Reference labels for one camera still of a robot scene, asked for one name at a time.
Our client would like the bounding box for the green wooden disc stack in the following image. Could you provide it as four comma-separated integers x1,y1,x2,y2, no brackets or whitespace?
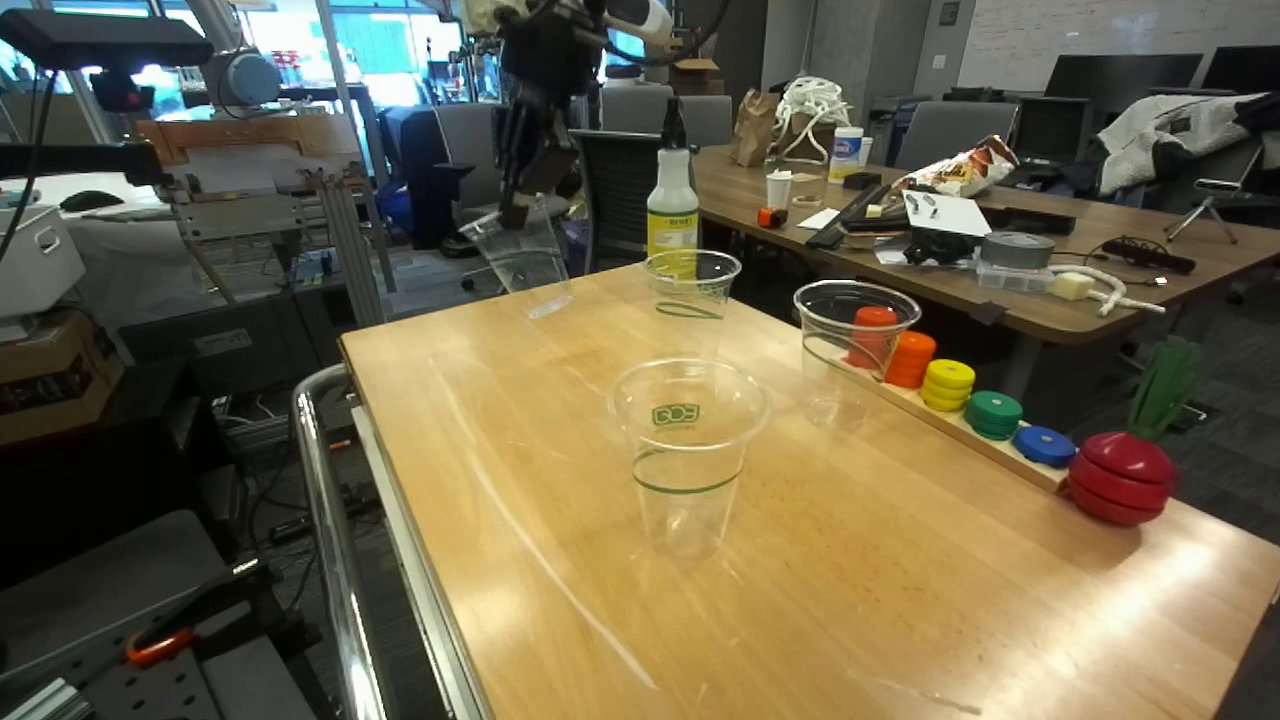
963,390,1024,438

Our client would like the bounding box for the orange wooden disc stack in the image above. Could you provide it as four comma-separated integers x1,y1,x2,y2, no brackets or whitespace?
886,331,935,387

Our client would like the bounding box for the green leaf toy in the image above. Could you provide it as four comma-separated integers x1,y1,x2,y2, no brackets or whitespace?
1130,336,1205,438

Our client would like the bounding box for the white paper sheet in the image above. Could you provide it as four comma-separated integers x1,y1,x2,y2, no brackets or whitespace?
906,187,994,240

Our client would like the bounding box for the yellow wooden disc stack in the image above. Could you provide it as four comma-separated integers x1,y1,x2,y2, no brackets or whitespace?
921,359,978,412

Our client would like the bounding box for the grey office chair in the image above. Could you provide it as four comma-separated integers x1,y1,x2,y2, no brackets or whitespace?
437,105,502,214

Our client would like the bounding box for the clear plastic cup green logo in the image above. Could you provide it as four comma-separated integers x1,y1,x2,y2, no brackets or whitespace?
611,354,774,560

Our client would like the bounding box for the spray bottle yellow label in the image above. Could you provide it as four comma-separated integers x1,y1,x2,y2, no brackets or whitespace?
643,146,700,250

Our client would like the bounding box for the blue wooden disc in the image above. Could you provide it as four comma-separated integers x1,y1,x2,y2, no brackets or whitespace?
1011,422,1077,467

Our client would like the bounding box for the chrome cart handle rail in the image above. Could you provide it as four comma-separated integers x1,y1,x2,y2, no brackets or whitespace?
294,365,491,720

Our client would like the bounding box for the orange clamp handle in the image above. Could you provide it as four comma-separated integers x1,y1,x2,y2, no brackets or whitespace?
126,626,196,667

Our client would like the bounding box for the snack chip bag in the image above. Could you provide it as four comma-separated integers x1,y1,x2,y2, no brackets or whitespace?
906,137,1021,195

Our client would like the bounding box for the red wooden disc stack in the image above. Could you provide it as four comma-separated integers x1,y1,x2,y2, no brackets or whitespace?
847,303,897,366

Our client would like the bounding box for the brown office desk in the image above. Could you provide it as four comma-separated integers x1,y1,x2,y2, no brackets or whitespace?
692,143,1280,344

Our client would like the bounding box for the red apple-shaped wooden toy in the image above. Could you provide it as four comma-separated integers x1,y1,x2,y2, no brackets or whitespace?
1065,432,1182,529

